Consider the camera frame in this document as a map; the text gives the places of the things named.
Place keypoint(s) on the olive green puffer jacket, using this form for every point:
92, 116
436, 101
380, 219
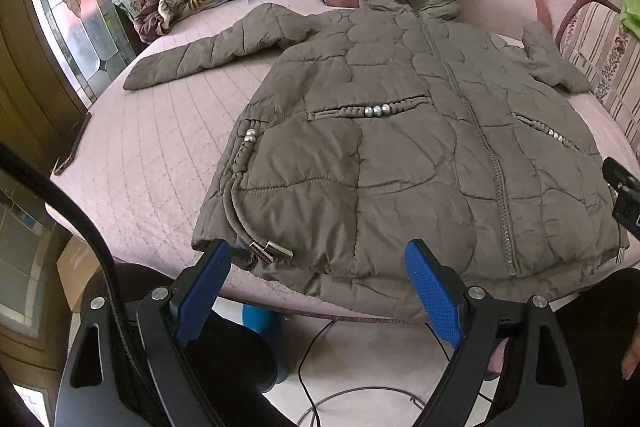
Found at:
392, 122

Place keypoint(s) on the striped floral cushion at right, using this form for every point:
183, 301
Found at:
593, 39

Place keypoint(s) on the cardboard box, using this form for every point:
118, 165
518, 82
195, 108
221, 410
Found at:
76, 265

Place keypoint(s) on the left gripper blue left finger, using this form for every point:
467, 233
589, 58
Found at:
168, 319

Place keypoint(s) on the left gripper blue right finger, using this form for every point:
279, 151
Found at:
468, 324

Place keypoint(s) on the stained glass door panel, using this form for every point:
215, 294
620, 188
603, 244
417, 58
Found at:
89, 39

